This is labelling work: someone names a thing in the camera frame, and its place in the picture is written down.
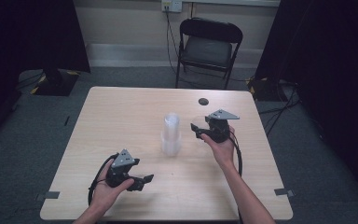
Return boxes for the person's left hand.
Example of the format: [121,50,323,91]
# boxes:
[89,159,135,217]

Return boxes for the black stand base yellow tape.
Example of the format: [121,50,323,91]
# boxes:
[30,68,81,97]
[247,76,282,103]

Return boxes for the person's right hand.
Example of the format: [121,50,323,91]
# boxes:
[200,125,237,172]

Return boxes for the black folding chair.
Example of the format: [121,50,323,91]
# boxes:
[174,17,244,91]

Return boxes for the black wall socket cable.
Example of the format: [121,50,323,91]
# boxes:
[165,6,200,88]

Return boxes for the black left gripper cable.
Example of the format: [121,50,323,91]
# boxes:
[87,152,120,207]

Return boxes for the black floor cables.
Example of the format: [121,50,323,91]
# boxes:
[256,79,303,138]

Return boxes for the stack of clear plastic cups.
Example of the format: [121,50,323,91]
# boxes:
[160,112,183,158]

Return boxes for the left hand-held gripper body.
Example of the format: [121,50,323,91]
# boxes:
[104,148,141,189]

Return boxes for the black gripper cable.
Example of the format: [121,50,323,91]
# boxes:
[227,130,244,224]
[87,152,120,207]

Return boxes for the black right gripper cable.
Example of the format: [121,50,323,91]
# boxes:
[227,130,244,224]

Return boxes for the grey tape strip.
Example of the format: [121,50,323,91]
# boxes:
[34,190,61,202]
[273,188,296,198]

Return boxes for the white wall socket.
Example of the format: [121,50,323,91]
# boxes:
[160,0,184,14]

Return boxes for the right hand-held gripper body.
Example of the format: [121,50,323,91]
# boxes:
[199,108,241,145]

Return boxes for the dark curtain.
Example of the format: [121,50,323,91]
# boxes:
[0,0,91,147]
[254,0,358,206]

